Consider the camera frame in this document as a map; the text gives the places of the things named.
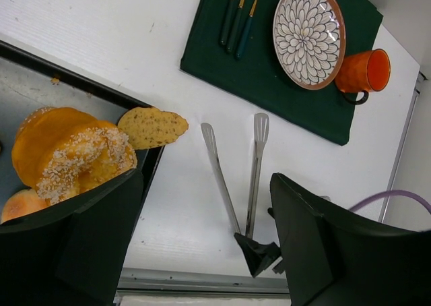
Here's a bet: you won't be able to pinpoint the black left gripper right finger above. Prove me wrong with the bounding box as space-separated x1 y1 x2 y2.
270 173 430 305

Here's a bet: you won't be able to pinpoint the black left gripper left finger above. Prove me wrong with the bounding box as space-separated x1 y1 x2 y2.
1 169 143 305

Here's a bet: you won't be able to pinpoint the metal kitchen tongs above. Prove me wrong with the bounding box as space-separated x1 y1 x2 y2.
200 113 282 278

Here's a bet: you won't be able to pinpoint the small round bread roll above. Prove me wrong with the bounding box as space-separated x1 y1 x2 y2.
1 189 48 224

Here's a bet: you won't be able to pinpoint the herb bread slice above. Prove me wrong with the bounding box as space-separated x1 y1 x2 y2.
117 107 189 150

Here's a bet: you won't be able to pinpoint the large sugar-topped brioche bun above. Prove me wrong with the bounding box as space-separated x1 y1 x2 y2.
11 106 137 205

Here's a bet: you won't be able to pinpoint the black baking tray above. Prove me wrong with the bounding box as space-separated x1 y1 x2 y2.
1 41 148 204

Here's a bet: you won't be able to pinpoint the orange ceramic mug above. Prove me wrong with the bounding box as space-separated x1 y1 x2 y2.
335 49 391 106

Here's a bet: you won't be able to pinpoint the dark green cloth placemat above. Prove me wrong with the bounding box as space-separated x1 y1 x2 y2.
179 0 385 147

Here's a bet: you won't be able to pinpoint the floral patterned ceramic plate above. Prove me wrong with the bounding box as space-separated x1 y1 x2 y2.
273 0 346 90

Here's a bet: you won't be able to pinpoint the aluminium table edge rail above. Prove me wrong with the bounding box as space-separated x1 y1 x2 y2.
118 268 289 295

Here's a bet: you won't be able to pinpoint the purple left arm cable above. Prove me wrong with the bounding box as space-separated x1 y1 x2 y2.
349 190 431 216

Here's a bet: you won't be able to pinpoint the aluminium side rail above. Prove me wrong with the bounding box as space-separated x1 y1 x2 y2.
377 70 425 223

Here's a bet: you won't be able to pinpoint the gold fork green handle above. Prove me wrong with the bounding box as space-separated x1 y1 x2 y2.
226 0 245 53

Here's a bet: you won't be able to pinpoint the gold spoon green handle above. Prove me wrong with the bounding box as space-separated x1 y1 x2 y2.
235 0 258 59

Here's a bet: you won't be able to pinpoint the gold knife green handle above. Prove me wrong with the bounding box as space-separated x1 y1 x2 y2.
219 0 234 46

